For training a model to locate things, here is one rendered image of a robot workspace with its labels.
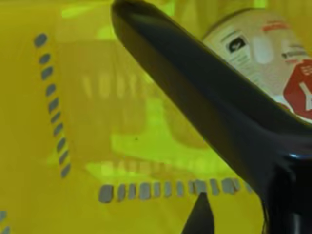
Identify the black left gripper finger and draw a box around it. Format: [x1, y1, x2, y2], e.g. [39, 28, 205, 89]
[181, 192, 215, 234]

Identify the yellow plastic basket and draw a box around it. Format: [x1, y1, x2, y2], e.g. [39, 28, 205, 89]
[0, 0, 312, 234]

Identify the small white branded can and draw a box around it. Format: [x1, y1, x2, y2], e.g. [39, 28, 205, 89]
[201, 8, 312, 124]

